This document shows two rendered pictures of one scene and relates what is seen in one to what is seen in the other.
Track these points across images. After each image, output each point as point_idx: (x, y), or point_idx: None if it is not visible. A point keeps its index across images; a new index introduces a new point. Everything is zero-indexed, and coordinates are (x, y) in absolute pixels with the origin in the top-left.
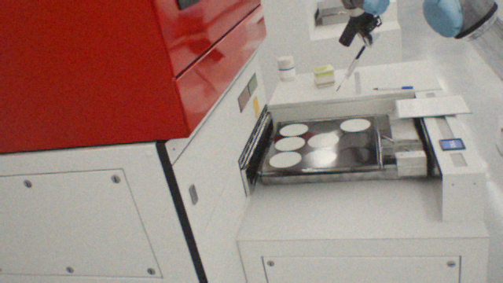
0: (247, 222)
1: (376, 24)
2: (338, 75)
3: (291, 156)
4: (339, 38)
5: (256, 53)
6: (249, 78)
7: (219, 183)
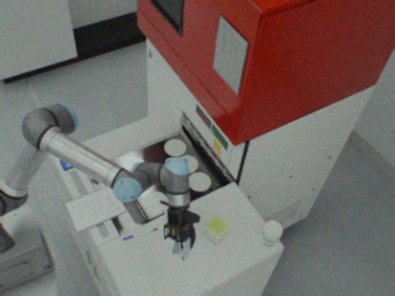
0: (169, 122)
1: (167, 232)
2: (216, 259)
3: (174, 151)
4: (199, 216)
5: (242, 150)
6: (218, 129)
7: (165, 83)
